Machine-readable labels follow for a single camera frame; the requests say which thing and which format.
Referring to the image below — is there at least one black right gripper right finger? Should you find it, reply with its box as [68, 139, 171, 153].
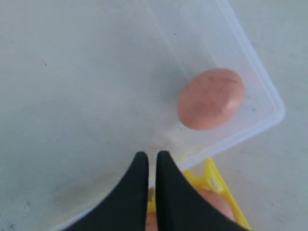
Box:
[155, 151, 246, 231]

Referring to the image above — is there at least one clear plastic bin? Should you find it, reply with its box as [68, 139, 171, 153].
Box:
[0, 0, 285, 231]

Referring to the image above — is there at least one brown egg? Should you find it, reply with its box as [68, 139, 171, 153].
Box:
[145, 212, 158, 231]
[196, 188, 235, 221]
[177, 68, 245, 130]

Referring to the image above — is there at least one yellow plastic egg tray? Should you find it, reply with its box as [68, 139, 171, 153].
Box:
[147, 158, 252, 231]

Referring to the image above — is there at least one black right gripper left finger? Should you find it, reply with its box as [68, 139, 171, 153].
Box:
[66, 152, 149, 231]

